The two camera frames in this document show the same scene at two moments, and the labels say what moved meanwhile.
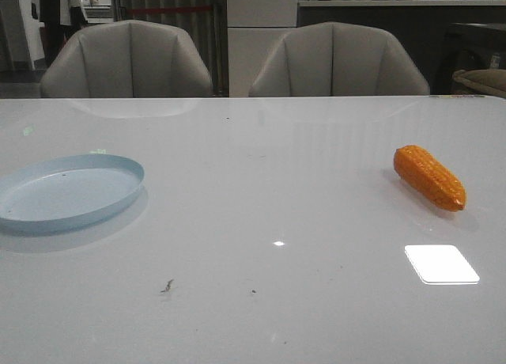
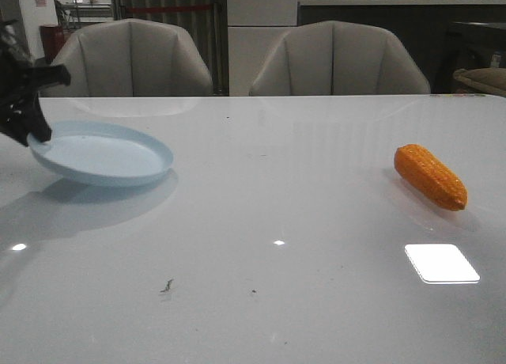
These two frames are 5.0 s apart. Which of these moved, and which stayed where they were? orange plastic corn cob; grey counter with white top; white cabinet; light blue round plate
Moved: light blue round plate
Stayed: orange plastic corn cob; grey counter with white top; white cabinet
